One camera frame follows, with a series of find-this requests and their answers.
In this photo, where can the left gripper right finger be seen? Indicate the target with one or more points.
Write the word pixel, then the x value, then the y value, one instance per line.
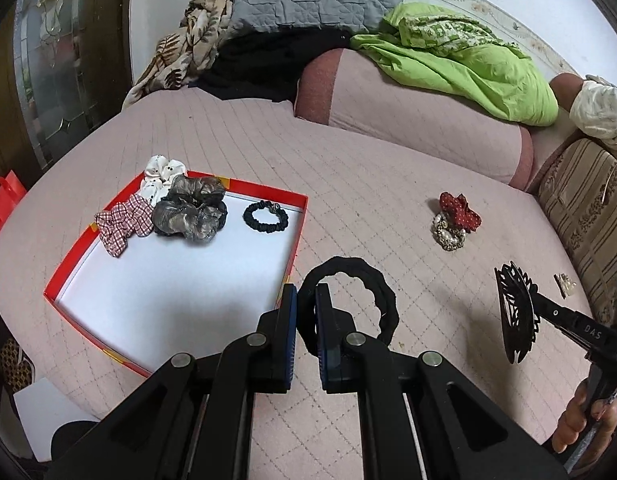
pixel 333 325

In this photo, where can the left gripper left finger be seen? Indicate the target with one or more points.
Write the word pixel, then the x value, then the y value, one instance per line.
pixel 274 369

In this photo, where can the black leaf hair claw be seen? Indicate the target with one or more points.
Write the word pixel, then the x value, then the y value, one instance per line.
pixel 519 322

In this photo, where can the red polka dot scrunchie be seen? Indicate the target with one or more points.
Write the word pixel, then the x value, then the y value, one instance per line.
pixel 460 215

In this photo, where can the right hand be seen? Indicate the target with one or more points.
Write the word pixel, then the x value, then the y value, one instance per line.
pixel 573 421

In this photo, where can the small beige hair clip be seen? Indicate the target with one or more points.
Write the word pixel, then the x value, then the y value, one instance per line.
pixel 566 286

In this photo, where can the red shallow box tray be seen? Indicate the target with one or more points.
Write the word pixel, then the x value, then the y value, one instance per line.
pixel 166 295

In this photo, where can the pink quilted bedspread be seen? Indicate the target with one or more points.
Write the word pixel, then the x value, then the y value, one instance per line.
pixel 366 198

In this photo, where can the striped beige cushion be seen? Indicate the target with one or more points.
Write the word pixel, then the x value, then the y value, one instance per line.
pixel 579 196

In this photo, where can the grey-brown satin scrunchie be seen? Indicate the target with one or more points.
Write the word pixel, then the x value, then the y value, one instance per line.
pixel 193 208

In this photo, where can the red checked scrunchie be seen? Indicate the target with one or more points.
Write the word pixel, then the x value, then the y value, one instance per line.
pixel 122 221

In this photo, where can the white fabric scrunchie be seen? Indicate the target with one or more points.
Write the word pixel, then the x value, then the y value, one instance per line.
pixel 159 175

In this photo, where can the white paper sheet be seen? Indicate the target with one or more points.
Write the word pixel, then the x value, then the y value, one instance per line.
pixel 43 409

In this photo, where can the white cloth bundle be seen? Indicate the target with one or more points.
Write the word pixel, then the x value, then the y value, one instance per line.
pixel 594 110

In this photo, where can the patterned slipper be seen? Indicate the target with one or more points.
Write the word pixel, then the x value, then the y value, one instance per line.
pixel 17 370

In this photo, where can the pink bolster pillow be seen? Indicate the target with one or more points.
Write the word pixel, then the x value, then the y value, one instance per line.
pixel 344 89

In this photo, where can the black fabric pile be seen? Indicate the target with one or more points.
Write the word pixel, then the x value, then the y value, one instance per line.
pixel 267 65

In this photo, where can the leaf print cloth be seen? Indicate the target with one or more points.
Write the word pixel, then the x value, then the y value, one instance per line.
pixel 182 56

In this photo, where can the red gift bag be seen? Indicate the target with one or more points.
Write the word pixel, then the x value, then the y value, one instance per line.
pixel 12 192

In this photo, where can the green blanket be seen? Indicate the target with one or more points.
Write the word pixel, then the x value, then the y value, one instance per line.
pixel 433 48

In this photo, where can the wooden glass door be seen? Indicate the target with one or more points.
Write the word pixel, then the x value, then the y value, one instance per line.
pixel 64 72

